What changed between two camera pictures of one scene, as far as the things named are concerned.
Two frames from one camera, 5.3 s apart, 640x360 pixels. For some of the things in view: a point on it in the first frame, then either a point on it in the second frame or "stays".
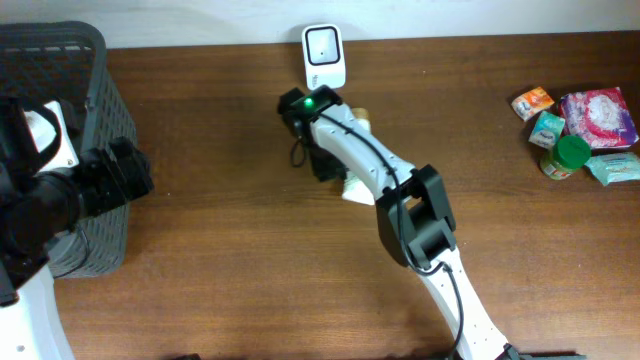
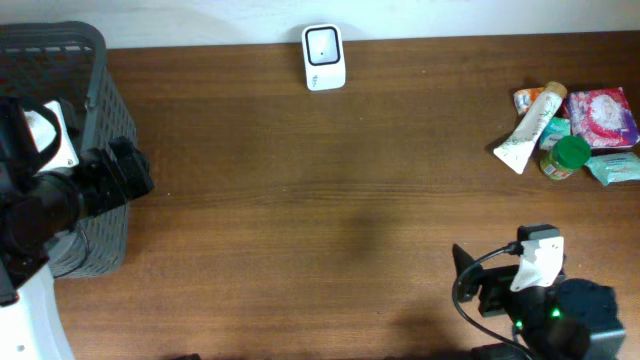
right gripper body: (325, 162) to (494, 293)
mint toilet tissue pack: (615, 167) stays
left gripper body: (100, 181) stays
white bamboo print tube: (353, 190) to (515, 149)
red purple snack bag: (601, 118) stays
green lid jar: (573, 154) stays
